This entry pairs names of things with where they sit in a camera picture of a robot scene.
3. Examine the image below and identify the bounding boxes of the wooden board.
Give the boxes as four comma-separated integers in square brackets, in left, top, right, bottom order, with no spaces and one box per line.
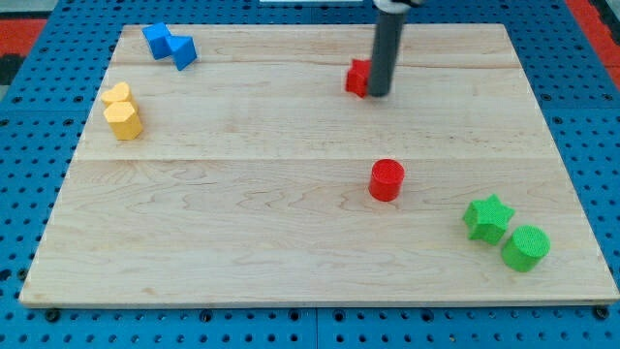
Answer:
[20,24,619,309]

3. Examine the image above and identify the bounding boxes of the red cylinder block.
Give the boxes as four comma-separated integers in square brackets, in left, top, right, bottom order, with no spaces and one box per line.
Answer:
[368,159,405,202]

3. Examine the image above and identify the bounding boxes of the red star block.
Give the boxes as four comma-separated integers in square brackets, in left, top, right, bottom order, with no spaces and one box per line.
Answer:
[345,59,371,98]

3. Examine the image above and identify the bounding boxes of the blue triangle block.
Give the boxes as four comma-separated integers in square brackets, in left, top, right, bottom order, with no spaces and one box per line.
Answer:
[166,36,198,71]

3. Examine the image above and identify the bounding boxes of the green star block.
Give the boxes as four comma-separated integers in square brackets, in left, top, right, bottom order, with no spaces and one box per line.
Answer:
[462,194,515,245]

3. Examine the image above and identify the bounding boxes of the yellow hexagon block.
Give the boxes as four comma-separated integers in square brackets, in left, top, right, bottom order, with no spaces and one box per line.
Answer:
[104,102,142,141]

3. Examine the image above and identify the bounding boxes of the yellow heart block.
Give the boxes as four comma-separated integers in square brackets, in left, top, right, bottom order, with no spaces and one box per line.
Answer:
[100,81,139,111]

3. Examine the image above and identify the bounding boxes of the blue cube block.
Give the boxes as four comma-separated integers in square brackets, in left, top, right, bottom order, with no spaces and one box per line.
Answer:
[141,22,171,60]

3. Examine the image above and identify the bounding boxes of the green cylinder block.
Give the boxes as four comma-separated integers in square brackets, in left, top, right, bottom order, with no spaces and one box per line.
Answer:
[501,225,551,272]

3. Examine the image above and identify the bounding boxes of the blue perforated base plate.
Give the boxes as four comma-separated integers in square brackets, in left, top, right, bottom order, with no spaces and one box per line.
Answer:
[1,0,619,348]

